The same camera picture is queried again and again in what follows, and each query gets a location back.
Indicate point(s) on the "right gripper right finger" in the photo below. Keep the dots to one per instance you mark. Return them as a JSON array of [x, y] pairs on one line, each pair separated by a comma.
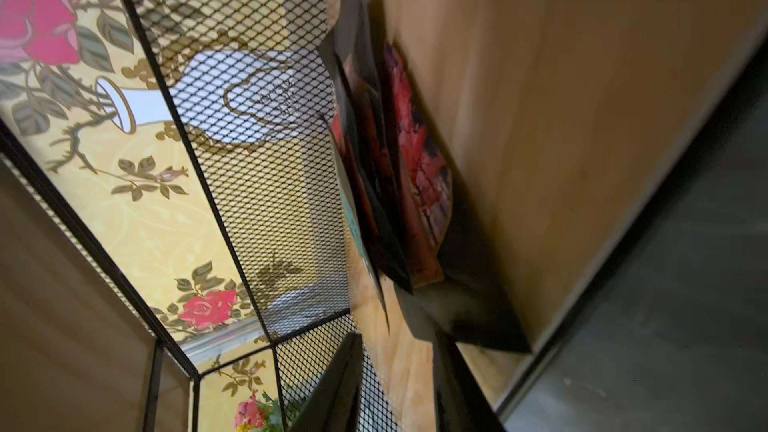
[[459, 402]]

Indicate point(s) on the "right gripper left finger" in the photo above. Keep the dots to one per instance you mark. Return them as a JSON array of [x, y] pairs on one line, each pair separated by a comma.
[[335, 403]]

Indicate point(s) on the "black wire two-tier shelf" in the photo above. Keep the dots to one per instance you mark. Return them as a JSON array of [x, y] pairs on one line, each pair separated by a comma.
[[186, 146]]

